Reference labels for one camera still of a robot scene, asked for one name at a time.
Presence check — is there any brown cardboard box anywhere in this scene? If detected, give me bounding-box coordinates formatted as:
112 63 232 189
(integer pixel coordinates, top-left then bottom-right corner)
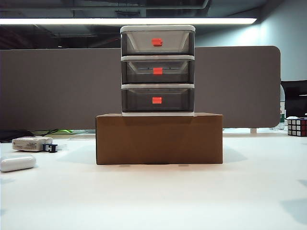
95 112 224 165

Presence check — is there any ceiling light strip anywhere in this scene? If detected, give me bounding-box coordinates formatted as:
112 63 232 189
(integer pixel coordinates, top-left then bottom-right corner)
0 17 258 25

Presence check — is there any grey desk partition panel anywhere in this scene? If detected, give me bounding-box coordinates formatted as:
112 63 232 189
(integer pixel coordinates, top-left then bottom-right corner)
0 45 282 131

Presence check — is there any flat black pad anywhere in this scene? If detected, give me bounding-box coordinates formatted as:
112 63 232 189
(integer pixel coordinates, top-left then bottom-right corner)
0 129 33 143

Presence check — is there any clear bottle with green label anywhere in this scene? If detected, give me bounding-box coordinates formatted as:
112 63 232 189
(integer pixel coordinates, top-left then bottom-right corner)
279 85 288 131

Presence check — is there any white earphone case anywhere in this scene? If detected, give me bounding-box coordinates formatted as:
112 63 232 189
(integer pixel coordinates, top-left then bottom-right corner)
0 154 37 173

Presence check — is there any grey drawer with ridged back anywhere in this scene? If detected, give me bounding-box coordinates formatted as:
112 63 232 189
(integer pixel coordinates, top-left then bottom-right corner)
121 60 194 84

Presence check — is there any rubik's cube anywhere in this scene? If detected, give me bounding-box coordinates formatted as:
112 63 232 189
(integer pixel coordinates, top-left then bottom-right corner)
287 116 307 137

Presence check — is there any dark grey drawer, red handle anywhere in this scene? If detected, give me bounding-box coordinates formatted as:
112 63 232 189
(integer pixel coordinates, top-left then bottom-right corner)
121 89 194 113

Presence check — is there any empty grey drawer, red handle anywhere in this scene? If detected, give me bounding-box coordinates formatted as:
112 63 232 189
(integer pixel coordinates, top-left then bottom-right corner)
121 31 194 55

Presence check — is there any white plastic drawer cabinet frame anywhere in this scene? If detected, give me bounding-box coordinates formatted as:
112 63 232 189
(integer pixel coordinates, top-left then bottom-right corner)
120 25 196 117

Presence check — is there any white labelled packet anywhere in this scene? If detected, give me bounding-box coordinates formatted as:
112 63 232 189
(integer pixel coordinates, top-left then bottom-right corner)
11 136 53 152

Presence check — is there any blue black plastic clip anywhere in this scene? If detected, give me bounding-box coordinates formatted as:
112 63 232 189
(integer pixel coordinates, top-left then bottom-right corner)
42 143 59 153

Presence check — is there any black office chair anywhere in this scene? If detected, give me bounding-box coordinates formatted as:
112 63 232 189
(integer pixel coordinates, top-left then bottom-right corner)
280 80 307 119

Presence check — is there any thin black desk cable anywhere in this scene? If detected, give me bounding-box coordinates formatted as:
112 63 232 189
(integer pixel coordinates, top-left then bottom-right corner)
31 128 59 136

